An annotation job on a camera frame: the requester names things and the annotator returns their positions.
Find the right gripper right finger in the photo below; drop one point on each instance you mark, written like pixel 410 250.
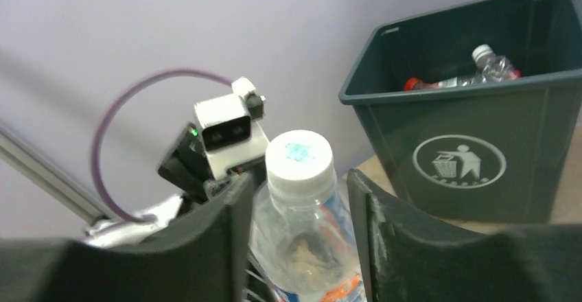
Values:
pixel 408 255

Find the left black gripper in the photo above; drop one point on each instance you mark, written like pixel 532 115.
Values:
pixel 187 167

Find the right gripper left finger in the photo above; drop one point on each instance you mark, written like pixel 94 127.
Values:
pixel 200 257

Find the crushed clear bottle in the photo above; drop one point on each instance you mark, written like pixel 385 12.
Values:
pixel 489 68

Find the red cap tea bottle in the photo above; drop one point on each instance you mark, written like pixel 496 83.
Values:
pixel 413 84

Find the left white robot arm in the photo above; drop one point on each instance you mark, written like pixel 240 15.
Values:
pixel 109 233

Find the dark green trash bin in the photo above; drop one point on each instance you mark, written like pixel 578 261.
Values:
pixel 491 152

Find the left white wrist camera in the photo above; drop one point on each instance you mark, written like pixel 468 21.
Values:
pixel 229 128

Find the aluminium frame post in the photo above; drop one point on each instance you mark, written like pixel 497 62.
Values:
pixel 78 198

